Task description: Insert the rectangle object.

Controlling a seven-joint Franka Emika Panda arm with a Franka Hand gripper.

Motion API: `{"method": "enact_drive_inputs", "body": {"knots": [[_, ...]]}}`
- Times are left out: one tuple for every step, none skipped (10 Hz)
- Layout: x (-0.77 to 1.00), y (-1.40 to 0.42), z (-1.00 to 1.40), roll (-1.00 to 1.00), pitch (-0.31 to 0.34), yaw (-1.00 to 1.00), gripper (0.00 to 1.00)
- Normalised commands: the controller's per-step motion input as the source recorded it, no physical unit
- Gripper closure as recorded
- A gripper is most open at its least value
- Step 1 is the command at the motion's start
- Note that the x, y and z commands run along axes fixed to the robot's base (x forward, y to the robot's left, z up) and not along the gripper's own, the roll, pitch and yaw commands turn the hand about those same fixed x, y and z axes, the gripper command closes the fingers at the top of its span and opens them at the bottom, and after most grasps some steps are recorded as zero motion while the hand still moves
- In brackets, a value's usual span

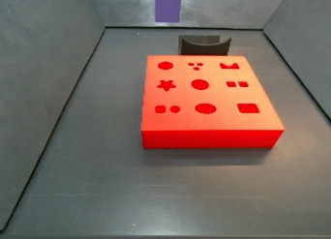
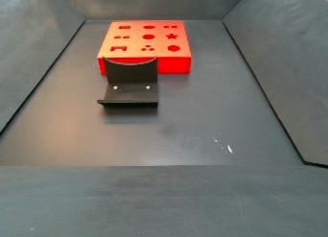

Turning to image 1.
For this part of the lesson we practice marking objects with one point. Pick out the dark grey curved holder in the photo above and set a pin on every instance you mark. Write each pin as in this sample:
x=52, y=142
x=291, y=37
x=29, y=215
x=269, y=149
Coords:
x=203, y=45

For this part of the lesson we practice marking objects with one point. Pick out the red shape sorter block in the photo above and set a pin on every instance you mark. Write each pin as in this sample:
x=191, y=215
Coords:
x=205, y=102

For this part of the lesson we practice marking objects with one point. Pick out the purple rectangular block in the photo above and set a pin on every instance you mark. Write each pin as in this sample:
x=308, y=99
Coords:
x=167, y=10

